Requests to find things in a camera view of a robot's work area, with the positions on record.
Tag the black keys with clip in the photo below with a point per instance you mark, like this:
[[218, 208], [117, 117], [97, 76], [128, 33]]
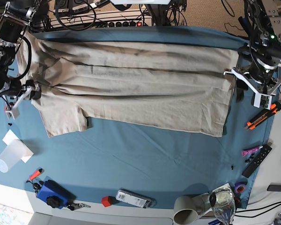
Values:
[[76, 206]]

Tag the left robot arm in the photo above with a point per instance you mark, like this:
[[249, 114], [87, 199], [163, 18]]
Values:
[[262, 23]]

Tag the translucent plastic cup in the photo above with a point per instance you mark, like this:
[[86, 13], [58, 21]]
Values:
[[10, 156]]

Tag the black remote control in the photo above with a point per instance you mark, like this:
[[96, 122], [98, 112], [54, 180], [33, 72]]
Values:
[[255, 163]]

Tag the purple glue tube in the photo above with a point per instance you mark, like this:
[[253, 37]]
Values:
[[251, 150]]

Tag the blue black clamp handle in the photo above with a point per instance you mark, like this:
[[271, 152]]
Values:
[[244, 24]]

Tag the beige T-shirt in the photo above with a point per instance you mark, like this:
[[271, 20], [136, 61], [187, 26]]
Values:
[[176, 87]]

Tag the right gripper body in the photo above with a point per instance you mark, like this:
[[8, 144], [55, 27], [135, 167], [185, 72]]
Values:
[[14, 92]]

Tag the purple tape roll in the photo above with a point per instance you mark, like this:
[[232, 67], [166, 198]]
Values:
[[239, 187]]

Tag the dark grey power adapter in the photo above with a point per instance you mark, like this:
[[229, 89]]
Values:
[[274, 188]]

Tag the orange small screwdriver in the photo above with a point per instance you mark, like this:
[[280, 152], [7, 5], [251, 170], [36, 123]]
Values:
[[34, 175]]

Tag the black power strip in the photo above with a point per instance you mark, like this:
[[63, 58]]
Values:
[[137, 23]]

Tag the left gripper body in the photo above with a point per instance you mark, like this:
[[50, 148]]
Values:
[[259, 80]]

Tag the orange black utility knife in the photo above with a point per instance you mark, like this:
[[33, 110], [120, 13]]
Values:
[[263, 116]]

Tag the grey-green mug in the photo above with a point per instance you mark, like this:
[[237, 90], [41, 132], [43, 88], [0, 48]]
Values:
[[187, 209]]

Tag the blue table cloth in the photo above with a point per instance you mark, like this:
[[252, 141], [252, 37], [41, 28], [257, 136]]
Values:
[[162, 164]]

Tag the white paper sheet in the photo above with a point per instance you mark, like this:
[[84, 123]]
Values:
[[11, 138]]

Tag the clear plastic packaged item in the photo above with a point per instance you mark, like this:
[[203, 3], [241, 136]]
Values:
[[135, 199]]

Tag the wine glass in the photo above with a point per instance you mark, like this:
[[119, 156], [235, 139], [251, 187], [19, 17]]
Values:
[[223, 205]]

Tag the red cube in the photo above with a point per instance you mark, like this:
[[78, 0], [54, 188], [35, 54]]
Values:
[[106, 201]]

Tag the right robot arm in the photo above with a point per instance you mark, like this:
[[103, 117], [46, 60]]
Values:
[[14, 23]]

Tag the blue box with knob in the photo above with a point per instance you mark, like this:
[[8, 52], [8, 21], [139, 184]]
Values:
[[54, 195]]

